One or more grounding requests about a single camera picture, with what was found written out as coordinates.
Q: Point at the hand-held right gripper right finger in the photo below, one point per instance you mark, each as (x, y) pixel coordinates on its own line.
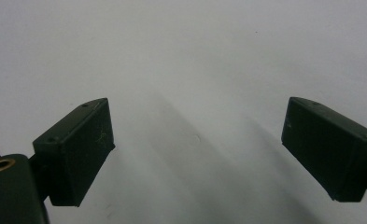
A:
(330, 149)

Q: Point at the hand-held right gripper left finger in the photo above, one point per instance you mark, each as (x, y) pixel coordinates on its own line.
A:
(75, 149)

